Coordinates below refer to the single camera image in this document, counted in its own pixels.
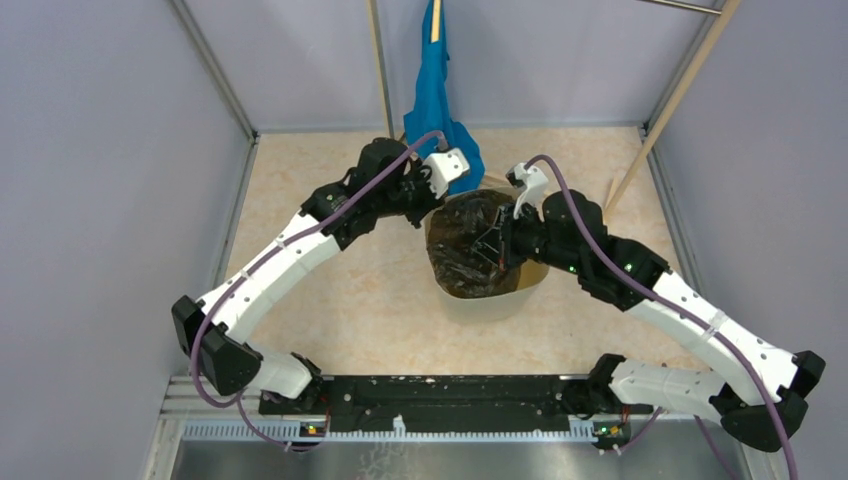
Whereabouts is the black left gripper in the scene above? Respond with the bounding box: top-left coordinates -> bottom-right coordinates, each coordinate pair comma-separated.
376,157 -> 452,229

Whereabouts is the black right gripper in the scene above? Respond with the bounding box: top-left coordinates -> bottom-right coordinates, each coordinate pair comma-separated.
471,198 -> 584,275

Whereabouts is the dark translucent trash bag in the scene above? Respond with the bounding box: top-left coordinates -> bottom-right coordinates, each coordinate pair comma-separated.
426,189 -> 520,299

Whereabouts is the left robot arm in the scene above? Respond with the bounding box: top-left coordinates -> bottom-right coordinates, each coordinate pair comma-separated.
171,132 -> 469,414

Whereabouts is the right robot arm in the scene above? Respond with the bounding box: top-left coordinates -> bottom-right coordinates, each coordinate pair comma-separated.
494,191 -> 826,452

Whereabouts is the blue hanging cloth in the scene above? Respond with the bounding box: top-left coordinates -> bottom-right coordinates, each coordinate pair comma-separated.
403,1 -> 485,194

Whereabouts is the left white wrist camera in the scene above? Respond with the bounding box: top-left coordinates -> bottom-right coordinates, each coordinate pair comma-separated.
422,148 -> 470,199

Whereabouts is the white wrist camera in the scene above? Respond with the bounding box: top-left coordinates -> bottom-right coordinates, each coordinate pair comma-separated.
506,162 -> 549,220
422,148 -> 470,199

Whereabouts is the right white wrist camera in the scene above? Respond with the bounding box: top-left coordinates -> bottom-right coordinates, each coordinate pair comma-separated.
506,162 -> 549,220

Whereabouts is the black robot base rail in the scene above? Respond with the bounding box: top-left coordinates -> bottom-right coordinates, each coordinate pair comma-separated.
258,375 -> 654,448

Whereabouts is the aluminium enclosure post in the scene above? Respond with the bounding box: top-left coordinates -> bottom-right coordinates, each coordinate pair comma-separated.
167,0 -> 259,145

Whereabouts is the wooden clothes rack frame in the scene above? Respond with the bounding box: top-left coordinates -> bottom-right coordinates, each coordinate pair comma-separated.
365,1 -> 739,209

